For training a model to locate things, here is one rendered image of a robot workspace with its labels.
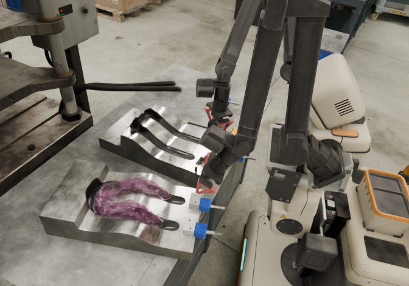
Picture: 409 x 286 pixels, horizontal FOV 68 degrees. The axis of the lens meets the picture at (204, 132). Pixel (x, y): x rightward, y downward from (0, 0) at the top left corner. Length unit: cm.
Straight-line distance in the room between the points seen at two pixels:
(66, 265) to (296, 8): 97
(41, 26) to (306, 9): 104
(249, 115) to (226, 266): 134
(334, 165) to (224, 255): 128
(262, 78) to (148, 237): 62
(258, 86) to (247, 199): 162
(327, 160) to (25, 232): 100
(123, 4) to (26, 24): 367
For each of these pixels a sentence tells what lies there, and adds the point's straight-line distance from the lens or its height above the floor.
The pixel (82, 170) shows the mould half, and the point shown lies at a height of 91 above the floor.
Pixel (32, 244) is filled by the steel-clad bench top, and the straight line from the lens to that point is 121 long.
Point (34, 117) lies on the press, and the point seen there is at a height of 78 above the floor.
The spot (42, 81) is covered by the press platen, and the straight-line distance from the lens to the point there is 151.
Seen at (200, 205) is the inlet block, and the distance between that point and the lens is 112.
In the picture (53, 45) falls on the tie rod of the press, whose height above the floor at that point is 119.
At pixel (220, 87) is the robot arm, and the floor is 119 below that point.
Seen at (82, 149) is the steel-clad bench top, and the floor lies 80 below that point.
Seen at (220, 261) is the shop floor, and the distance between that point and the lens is 200.
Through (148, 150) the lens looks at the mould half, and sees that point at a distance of 127.
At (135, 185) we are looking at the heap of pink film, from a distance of 112.
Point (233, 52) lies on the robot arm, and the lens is 111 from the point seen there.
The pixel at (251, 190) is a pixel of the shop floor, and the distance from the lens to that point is 236.
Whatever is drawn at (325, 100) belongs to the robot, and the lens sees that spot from 92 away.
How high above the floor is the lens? 177
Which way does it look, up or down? 40 degrees down
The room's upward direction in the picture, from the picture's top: 6 degrees clockwise
